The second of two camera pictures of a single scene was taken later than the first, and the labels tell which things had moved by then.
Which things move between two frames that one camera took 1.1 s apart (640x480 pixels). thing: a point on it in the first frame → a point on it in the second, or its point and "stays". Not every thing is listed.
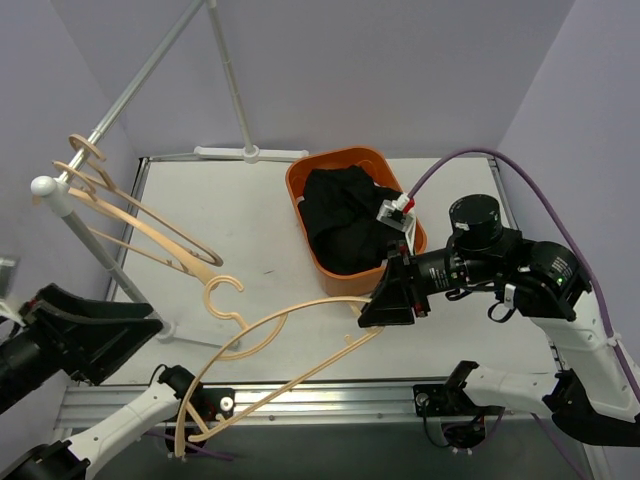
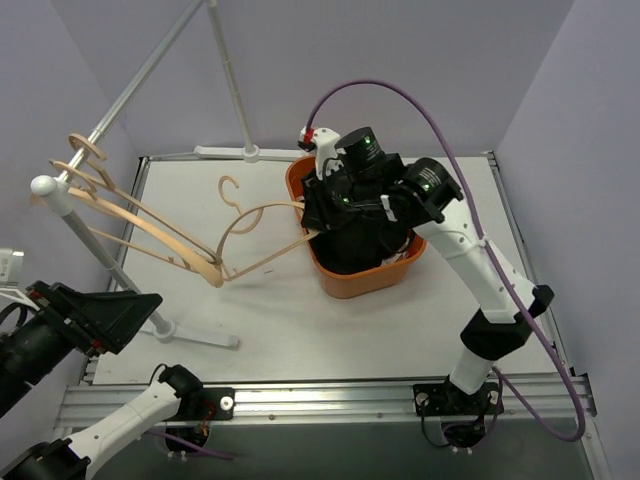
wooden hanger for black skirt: (251, 336) → (255, 208)
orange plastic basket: (375, 163) stays
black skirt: (340, 208) stays
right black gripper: (413, 282) → (317, 206)
